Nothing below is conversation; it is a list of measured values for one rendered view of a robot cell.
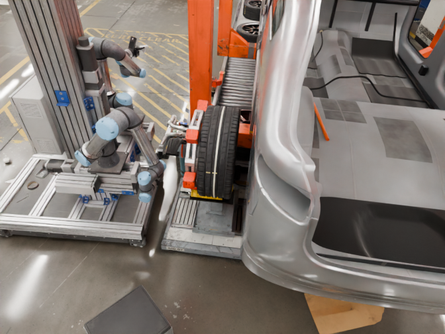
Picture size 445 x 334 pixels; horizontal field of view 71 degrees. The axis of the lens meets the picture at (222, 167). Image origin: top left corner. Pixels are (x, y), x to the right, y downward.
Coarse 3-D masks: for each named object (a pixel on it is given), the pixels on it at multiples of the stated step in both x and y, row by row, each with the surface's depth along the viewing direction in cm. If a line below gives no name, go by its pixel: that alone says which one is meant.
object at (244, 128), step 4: (212, 104) 273; (240, 124) 284; (244, 124) 284; (248, 124) 284; (240, 128) 279; (244, 128) 280; (248, 128) 280; (240, 132) 275; (244, 132) 275; (248, 132) 275; (240, 136) 276; (244, 136) 275; (248, 136) 275; (240, 140) 279; (244, 140) 279; (248, 140) 278; (240, 144) 282; (244, 144) 282; (248, 144) 281
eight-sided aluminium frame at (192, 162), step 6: (198, 114) 216; (204, 114) 223; (192, 120) 208; (198, 120) 208; (192, 126) 203; (198, 126) 203; (186, 150) 201; (186, 156) 201; (192, 156) 200; (186, 162) 201; (192, 162) 200; (186, 168) 204; (192, 168) 203
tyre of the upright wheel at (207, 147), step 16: (208, 112) 205; (224, 112) 206; (240, 112) 226; (208, 128) 197; (224, 128) 197; (208, 144) 195; (224, 144) 194; (208, 160) 195; (224, 160) 194; (208, 176) 199; (224, 176) 199; (208, 192) 210; (224, 192) 208
